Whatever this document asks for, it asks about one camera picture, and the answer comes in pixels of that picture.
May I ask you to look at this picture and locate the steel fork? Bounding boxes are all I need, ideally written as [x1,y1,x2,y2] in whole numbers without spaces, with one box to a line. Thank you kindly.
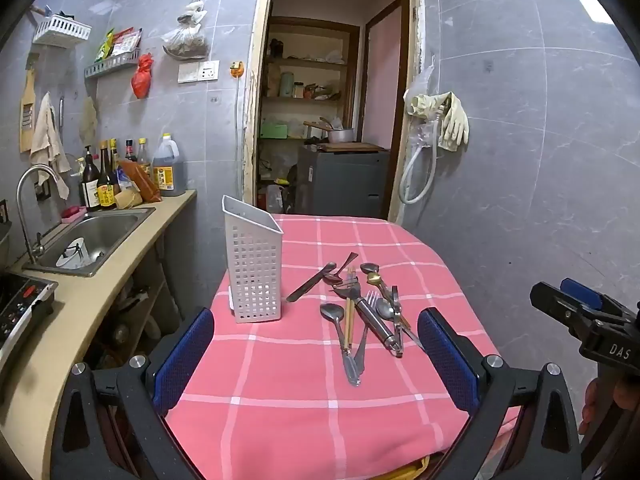
[350,290,380,375]

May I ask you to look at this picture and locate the grey cabinet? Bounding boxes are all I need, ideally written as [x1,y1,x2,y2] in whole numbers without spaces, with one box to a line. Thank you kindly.
[294,144,391,219]

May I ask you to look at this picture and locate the beige kitchen counter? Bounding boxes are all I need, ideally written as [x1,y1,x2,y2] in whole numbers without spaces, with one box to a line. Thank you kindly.
[0,188,198,480]

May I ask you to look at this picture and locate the steel faucet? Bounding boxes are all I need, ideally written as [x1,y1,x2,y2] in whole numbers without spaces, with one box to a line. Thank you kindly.
[16,163,62,264]

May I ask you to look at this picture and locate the large brown oil jug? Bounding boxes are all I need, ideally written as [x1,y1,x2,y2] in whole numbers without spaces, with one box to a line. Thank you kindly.
[151,133,186,197]

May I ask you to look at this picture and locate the wooden cutting board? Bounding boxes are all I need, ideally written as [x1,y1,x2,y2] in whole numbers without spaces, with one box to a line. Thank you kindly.
[317,142,386,154]

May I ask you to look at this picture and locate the metal wall shelf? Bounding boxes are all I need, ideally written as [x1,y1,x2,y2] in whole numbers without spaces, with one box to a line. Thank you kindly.
[83,52,142,80]

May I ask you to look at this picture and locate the beige tied bag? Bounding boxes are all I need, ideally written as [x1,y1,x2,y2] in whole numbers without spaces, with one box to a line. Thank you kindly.
[113,188,144,210]

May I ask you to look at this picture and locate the orange-brown packet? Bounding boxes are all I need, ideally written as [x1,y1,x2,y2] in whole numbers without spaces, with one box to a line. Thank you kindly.
[118,159,164,205]

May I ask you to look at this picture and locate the white wall basket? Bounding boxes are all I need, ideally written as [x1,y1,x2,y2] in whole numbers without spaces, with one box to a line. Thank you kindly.
[32,13,93,50]

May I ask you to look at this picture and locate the steel cylindrical-handle kitchen tool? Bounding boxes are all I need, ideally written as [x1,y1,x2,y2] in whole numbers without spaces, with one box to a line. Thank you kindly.
[332,283,404,359]

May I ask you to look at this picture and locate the person's right hand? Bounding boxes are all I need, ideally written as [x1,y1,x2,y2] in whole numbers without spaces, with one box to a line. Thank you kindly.
[579,376,602,436]

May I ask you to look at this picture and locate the steel kitchen sink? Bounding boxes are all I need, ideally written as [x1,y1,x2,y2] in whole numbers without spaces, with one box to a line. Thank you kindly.
[35,207,157,277]

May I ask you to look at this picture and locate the yellow-cap sauce bottle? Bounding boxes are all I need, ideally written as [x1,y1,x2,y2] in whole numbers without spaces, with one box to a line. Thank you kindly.
[135,137,152,176]

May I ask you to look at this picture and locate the cream rubber gloves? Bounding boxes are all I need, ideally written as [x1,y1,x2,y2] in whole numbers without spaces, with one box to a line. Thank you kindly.
[403,90,470,153]

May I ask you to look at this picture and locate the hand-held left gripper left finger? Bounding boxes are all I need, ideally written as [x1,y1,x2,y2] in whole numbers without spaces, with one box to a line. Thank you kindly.
[50,306,216,480]

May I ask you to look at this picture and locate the red and white packet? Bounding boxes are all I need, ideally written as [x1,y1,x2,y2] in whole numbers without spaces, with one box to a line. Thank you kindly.
[111,27,142,57]

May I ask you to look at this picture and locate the clear bag with dark contents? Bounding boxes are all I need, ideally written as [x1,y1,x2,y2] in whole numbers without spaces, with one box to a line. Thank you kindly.
[162,0,210,60]

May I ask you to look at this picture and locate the beige hanging towel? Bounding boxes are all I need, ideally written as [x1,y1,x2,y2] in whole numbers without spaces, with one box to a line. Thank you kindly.
[29,91,72,200]

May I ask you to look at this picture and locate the red plastic bag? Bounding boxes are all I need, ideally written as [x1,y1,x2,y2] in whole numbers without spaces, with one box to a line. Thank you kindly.
[130,53,155,100]

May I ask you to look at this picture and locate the wooden storage shelves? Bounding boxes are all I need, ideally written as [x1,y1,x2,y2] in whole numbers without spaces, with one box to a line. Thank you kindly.
[259,16,362,142]

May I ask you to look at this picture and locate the white mug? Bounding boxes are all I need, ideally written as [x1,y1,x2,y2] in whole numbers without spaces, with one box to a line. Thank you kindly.
[55,240,91,269]

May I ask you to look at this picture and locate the steel table knife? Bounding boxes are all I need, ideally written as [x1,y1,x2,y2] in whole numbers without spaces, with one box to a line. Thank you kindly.
[285,261,338,304]

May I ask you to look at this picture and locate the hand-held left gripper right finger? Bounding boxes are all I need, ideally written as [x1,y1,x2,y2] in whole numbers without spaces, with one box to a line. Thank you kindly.
[417,307,584,480]

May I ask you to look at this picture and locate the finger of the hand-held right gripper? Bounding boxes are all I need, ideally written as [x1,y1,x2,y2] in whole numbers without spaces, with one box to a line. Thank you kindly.
[530,282,590,341]
[559,278,627,322]

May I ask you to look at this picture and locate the green snack packet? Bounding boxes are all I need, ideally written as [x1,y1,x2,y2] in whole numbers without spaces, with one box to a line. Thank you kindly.
[94,28,117,61]

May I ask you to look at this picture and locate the black induction cooker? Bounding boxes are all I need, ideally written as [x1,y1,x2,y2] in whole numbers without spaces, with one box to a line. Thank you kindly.
[0,273,60,362]

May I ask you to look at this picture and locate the large steel spoon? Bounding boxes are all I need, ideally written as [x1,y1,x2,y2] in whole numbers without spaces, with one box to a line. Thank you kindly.
[319,303,362,388]

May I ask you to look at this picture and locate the white plastic utensil basket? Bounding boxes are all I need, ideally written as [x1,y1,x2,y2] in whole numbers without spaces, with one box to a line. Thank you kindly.
[221,194,285,325]

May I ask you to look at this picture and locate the hanging wooden board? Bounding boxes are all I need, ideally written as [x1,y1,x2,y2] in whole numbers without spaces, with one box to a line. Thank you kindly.
[18,52,40,154]

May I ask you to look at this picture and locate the white hose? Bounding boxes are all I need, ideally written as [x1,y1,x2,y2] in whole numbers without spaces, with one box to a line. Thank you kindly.
[399,110,446,205]

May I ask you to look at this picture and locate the pink checked tablecloth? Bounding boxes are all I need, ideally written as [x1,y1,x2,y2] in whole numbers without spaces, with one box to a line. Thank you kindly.
[164,213,522,480]

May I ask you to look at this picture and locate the dark pump sauce bottle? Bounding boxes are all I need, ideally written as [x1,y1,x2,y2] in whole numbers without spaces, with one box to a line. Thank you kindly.
[79,145,104,213]

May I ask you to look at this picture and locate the dark yellow-label sauce bottle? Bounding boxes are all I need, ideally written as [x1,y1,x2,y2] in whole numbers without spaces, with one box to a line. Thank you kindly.
[97,139,119,210]

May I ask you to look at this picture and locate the hanging beige scrubber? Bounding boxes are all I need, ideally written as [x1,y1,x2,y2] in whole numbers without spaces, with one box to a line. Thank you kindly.
[79,95,99,146]

